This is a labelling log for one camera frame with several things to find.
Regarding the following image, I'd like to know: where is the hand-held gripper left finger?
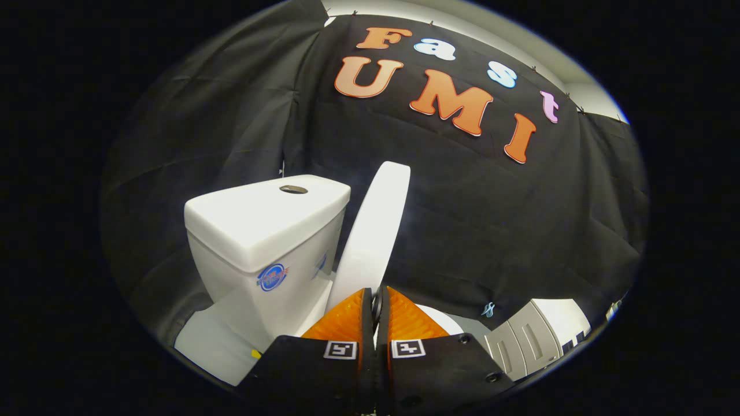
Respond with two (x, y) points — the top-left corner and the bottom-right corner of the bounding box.
(237, 287), (376, 414)

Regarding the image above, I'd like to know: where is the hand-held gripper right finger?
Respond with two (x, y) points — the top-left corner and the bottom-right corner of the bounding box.
(375, 286), (515, 414)

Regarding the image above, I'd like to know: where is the white toilet lid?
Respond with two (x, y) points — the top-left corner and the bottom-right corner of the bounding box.
(325, 162), (411, 315)

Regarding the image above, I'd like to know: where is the white ceramic toilet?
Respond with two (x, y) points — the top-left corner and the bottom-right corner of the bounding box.
(173, 174), (465, 387)

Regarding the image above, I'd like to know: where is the white cabinet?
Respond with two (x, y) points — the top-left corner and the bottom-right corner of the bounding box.
(484, 299), (593, 381)

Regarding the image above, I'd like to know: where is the black backdrop cloth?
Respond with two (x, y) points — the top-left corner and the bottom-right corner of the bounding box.
(101, 0), (648, 347)

